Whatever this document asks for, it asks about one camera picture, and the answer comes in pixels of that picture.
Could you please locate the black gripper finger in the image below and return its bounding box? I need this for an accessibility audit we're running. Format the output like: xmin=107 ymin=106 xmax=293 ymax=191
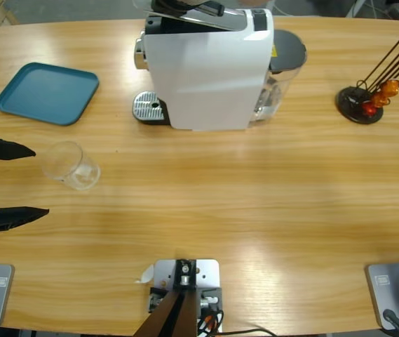
xmin=0 ymin=207 xmax=50 ymax=235
xmin=0 ymin=136 xmax=36 ymax=161
xmin=151 ymin=0 xmax=200 ymax=11
xmin=198 ymin=2 xmax=225 ymax=17

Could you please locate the grey coffee machine lever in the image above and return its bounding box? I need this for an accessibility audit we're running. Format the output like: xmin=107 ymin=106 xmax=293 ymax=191
xmin=132 ymin=0 xmax=248 ymax=33

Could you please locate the clear glass cup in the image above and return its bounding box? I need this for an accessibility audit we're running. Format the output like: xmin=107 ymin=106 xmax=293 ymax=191
xmin=41 ymin=140 xmax=102 ymax=192

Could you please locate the white capsule coffee machine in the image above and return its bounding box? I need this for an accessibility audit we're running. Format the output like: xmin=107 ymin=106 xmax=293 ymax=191
xmin=134 ymin=8 xmax=276 ymax=133

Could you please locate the orange coffee capsule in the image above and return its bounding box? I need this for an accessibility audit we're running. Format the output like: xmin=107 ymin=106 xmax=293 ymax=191
xmin=371 ymin=91 xmax=391 ymax=109
xmin=383 ymin=79 xmax=399 ymax=96

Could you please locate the teal plastic tray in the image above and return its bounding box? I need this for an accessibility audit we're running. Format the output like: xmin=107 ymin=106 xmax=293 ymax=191
xmin=0 ymin=62 xmax=100 ymax=127

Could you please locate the clear water tank dark lid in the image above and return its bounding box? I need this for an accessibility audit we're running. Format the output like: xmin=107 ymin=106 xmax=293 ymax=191
xmin=251 ymin=29 xmax=308 ymax=127

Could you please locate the metal drip tray grate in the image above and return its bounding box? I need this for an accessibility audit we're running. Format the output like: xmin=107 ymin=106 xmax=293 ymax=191
xmin=131 ymin=90 xmax=170 ymax=126

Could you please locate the white tape scrap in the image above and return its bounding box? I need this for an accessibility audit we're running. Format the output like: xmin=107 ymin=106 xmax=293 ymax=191
xmin=135 ymin=265 xmax=155 ymax=284

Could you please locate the black capsule holder with rods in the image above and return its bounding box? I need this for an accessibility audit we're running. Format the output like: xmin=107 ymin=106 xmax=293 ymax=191
xmin=334 ymin=22 xmax=399 ymax=126

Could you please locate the white metal frame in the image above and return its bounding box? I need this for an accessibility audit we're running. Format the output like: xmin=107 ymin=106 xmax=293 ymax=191
xmin=346 ymin=0 xmax=367 ymax=18

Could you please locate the dark brown camera post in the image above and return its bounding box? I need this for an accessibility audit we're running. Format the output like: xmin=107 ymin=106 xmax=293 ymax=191
xmin=132 ymin=258 xmax=198 ymax=337

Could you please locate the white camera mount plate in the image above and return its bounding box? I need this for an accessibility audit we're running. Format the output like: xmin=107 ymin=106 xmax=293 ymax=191
xmin=153 ymin=258 xmax=221 ymax=333

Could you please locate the black bracket with bolts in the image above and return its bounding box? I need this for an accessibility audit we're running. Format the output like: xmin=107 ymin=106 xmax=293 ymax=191
xmin=149 ymin=286 xmax=223 ymax=314

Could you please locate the orange cable connector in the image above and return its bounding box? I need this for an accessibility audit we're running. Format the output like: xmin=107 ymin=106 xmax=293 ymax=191
xmin=198 ymin=312 xmax=223 ymax=333

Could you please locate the black power cable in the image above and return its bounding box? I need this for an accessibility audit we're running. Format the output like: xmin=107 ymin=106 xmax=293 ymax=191
xmin=219 ymin=328 xmax=279 ymax=337

